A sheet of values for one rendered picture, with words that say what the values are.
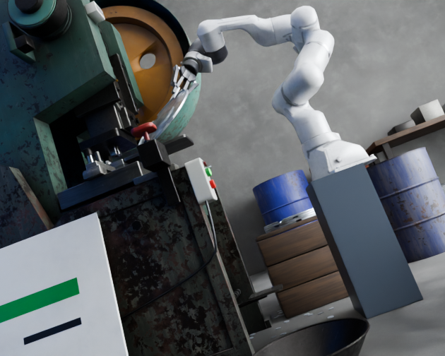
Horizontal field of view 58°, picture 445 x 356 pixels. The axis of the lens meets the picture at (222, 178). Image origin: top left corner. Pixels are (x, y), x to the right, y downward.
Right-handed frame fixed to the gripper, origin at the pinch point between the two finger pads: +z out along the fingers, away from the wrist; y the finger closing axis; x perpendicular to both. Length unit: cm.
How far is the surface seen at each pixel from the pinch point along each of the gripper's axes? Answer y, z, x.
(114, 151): 6.5, 26.1, -18.5
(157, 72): 6.4, -34.4, -26.9
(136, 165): 2.1, 42.2, 3.8
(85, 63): 33.0, 13.4, -3.2
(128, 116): 10.5, 15.9, -9.1
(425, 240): -125, 4, 31
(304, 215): -72, 14, 6
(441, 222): -126, -4, 38
